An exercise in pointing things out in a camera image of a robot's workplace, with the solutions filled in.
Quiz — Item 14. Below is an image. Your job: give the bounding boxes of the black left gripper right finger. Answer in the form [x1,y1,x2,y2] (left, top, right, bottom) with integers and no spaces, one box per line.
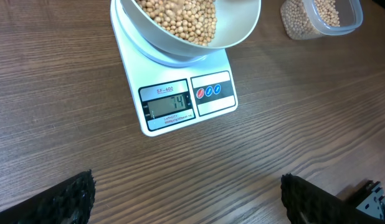
[281,174,383,224]

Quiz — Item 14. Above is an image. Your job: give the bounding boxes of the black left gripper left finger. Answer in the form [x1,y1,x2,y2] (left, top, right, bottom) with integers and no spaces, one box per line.
[0,170,96,224]

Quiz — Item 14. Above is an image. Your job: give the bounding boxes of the white digital kitchen scale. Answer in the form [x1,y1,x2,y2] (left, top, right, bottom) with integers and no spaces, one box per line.
[110,1,238,136]

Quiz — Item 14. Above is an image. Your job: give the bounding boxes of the white round bowl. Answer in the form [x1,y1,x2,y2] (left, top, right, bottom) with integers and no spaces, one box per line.
[121,0,262,57]

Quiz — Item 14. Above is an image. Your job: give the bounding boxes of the soybeans in white bowl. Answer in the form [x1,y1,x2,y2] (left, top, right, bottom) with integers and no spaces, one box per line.
[135,0,217,46]

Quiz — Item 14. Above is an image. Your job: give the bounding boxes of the pile of yellow soybeans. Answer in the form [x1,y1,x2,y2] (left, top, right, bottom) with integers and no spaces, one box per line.
[280,0,340,40]

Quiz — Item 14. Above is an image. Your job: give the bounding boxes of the clear plastic container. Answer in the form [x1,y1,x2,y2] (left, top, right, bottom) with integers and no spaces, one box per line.
[280,0,363,40]

